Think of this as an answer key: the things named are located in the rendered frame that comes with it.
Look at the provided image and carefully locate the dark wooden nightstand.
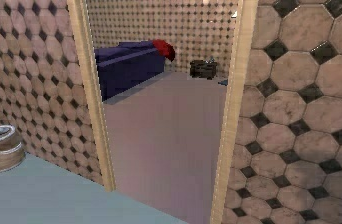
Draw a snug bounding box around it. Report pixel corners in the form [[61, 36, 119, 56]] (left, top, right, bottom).
[[189, 59, 218, 81]]

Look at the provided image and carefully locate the dark blue bed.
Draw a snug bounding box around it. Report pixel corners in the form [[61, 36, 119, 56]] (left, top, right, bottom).
[[93, 40, 167, 102]]

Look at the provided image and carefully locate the red pillow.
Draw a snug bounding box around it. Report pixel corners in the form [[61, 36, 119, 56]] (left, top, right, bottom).
[[152, 39, 176, 62]]

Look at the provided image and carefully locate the beige wooden door frame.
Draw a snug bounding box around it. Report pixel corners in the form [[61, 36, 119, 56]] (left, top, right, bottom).
[[66, 0, 259, 224]]

